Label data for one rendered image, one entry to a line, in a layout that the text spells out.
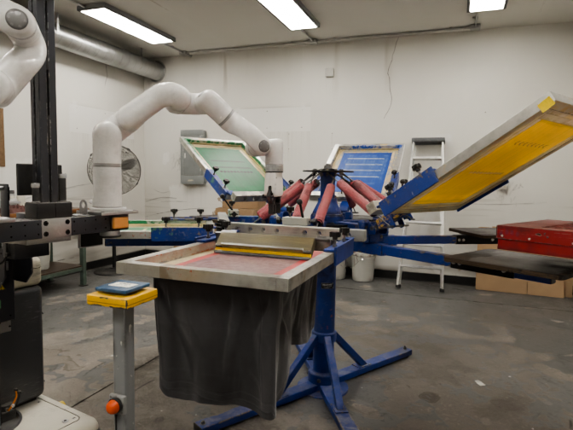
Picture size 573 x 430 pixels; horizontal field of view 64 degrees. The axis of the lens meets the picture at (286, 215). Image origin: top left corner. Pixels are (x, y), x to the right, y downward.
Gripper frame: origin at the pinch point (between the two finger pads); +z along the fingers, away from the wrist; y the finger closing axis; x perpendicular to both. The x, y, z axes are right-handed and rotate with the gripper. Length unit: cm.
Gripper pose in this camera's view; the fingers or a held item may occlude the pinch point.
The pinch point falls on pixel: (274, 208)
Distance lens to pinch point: 190.8
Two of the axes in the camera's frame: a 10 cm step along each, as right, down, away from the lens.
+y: -3.4, 0.8, -9.3
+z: 0.0, 10.0, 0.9
